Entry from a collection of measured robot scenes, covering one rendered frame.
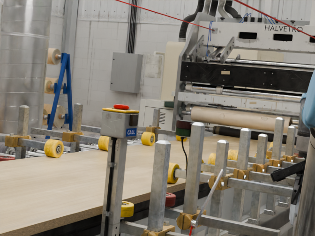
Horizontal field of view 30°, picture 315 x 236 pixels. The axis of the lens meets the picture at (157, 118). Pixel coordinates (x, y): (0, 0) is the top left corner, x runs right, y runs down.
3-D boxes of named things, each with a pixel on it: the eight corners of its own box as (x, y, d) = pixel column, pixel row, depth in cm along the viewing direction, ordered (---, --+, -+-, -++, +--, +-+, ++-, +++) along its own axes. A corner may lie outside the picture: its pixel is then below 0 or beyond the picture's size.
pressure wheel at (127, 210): (126, 234, 190) (129, 199, 189) (134, 241, 182) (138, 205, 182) (102, 234, 187) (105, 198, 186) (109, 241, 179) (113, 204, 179)
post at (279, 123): (273, 215, 287) (284, 117, 284) (272, 216, 284) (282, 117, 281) (266, 213, 289) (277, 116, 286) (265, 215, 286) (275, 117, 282)
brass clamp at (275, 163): (285, 168, 292) (286, 158, 291) (278, 171, 280) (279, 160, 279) (273, 166, 294) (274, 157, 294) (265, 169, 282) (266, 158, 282)
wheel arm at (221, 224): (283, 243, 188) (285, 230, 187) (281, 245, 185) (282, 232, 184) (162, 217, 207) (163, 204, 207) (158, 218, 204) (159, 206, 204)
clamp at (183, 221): (205, 224, 204) (206, 210, 203) (189, 231, 191) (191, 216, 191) (190, 220, 206) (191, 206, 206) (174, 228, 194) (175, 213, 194)
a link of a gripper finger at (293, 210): (307, 223, 157) (315, 193, 162) (286, 219, 160) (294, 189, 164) (309, 228, 160) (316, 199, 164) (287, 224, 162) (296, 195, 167)
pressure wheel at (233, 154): (235, 162, 292) (239, 169, 299) (239, 148, 296) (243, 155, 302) (224, 160, 295) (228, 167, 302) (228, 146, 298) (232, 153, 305)
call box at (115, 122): (137, 140, 151) (139, 110, 150) (123, 142, 144) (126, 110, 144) (113, 136, 154) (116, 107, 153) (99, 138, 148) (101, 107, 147)
